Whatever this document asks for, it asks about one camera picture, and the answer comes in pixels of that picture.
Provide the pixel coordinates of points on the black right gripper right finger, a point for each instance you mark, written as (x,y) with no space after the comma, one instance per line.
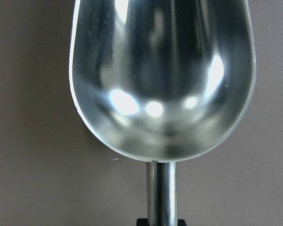
(181,222)

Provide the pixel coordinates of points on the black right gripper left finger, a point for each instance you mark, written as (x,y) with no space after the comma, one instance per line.
(142,222)

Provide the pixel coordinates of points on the steel ice scoop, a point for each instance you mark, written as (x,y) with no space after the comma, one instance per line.
(161,81)

